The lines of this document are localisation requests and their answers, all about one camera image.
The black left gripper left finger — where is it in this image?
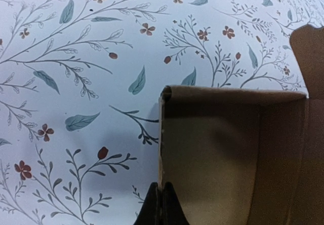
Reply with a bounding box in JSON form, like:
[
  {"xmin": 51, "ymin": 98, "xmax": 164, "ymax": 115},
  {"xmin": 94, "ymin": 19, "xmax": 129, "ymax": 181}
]
[{"xmin": 135, "ymin": 182, "xmax": 160, "ymax": 225}]

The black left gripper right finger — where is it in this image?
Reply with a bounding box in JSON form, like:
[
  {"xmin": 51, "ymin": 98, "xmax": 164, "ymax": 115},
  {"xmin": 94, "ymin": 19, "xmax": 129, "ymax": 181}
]
[{"xmin": 161, "ymin": 182, "xmax": 189, "ymax": 225}]

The brown cardboard box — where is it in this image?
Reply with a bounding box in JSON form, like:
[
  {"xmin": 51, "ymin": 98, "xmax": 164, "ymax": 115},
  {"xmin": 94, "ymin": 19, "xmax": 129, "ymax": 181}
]
[{"xmin": 158, "ymin": 25, "xmax": 323, "ymax": 224}]

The floral patterned table mat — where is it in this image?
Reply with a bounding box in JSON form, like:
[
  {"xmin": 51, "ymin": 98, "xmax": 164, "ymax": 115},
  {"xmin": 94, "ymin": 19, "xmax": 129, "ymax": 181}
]
[{"xmin": 1, "ymin": 0, "xmax": 323, "ymax": 224}]

